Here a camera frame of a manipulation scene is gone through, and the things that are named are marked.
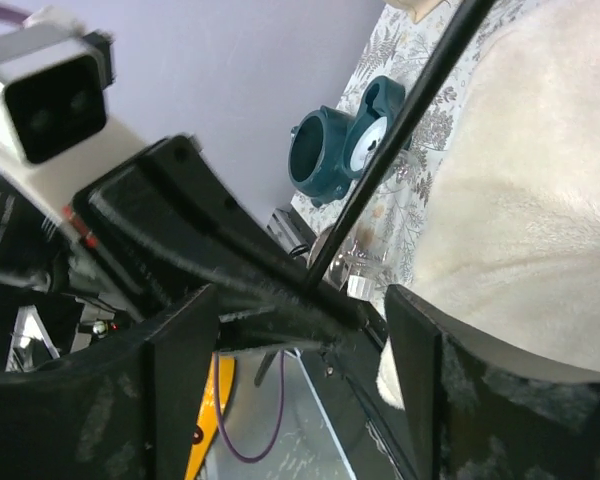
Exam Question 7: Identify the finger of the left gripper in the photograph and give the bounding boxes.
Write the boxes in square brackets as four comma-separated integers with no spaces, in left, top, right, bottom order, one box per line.
[215,311,350,354]
[74,135,365,333]

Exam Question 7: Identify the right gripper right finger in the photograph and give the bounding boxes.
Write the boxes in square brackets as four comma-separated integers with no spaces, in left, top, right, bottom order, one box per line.
[385,285,600,479]

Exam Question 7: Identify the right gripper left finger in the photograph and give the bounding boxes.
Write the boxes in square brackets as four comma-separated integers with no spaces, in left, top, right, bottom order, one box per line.
[0,285,219,479]

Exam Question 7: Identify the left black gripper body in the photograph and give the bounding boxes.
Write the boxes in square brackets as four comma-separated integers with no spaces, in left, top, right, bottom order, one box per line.
[0,164,146,351]

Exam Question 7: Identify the black tent pole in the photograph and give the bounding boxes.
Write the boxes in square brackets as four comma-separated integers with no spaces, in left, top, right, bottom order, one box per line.
[304,0,494,291]

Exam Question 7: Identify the teal pet bowl stand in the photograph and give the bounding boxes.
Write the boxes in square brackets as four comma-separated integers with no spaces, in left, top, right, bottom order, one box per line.
[288,75,406,208]

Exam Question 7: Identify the clear plastic water bottle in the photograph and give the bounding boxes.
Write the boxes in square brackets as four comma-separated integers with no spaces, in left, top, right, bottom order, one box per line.
[341,147,445,310]

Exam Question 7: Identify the floral patterned table mat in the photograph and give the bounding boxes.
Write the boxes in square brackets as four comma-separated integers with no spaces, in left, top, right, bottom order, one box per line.
[289,0,511,306]

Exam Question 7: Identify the cream fluffy pillow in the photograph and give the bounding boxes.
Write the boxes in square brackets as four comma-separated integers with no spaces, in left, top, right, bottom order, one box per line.
[374,0,600,409]

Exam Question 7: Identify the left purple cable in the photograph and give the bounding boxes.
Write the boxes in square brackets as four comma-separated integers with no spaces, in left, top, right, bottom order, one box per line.
[214,349,286,464]

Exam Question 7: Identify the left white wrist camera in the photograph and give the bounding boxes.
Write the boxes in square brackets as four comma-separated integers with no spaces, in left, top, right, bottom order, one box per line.
[0,4,146,223]

